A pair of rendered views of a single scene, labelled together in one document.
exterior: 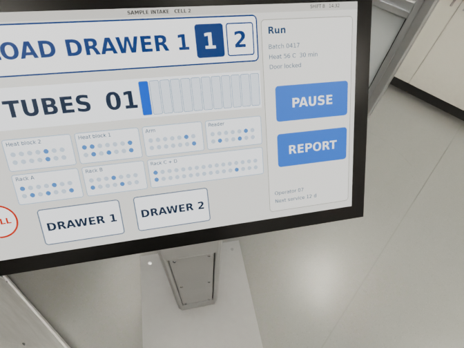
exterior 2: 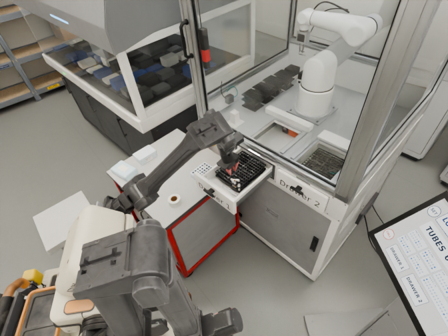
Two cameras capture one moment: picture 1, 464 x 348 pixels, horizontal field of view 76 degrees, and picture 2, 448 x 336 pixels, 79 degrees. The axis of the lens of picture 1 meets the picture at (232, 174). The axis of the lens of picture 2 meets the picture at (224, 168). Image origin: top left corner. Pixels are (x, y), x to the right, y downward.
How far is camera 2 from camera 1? 79 cm
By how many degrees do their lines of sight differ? 62
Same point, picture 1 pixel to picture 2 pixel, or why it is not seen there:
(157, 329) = (337, 322)
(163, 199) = (417, 285)
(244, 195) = (433, 321)
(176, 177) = (428, 287)
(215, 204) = (423, 307)
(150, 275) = (370, 316)
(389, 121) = not seen: outside the picture
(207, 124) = not seen: outside the picture
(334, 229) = not seen: outside the picture
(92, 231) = (394, 261)
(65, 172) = (413, 249)
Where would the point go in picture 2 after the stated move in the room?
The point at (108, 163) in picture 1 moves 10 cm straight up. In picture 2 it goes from (423, 261) to (437, 247)
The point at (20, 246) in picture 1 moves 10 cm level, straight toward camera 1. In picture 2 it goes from (382, 241) to (373, 262)
